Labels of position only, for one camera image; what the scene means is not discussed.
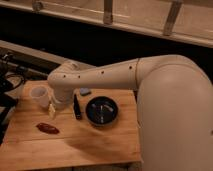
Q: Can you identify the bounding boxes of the dark round bowl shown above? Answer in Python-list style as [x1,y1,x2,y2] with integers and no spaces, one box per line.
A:
[86,96,118,126]

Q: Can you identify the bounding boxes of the black rectangular bar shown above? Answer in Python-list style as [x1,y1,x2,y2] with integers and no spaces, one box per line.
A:
[73,94,82,120]

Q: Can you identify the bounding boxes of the metal utensil in bowl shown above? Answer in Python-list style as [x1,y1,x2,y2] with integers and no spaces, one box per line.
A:
[92,104,113,123]

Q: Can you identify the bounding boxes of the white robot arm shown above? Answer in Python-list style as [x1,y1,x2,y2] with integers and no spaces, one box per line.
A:
[48,55,213,171]

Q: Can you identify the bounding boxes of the white plastic cup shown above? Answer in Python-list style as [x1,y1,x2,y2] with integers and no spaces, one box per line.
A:
[29,86,50,108]

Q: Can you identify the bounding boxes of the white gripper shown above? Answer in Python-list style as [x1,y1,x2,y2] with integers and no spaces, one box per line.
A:
[48,89,74,117]

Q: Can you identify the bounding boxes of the black cables at left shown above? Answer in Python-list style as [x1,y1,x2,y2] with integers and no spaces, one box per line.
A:
[0,52,28,144]

